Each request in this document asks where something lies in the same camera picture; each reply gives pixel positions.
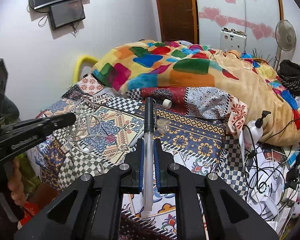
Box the small black wall monitor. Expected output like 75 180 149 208
48 0 85 30

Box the white small cabinet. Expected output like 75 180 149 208
220 28 247 53

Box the patterned patchwork bed cover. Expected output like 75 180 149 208
29 75 247 239

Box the white bottle cap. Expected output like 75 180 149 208
162 99 172 109

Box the colourful patchwork fleece blanket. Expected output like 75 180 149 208
93 40 300 146

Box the brown wooden door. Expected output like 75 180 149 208
156 0 199 43

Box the black striped bag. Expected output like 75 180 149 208
277 60 300 98

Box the white pump bottle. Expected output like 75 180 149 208
243 110 271 150

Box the white earphone cable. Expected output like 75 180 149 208
65 100 108 156

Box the white sliding wardrobe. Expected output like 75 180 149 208
197 0 280 64

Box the white standing fan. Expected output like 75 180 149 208
274 20 296 70

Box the person left hand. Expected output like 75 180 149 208
7 158 26 207

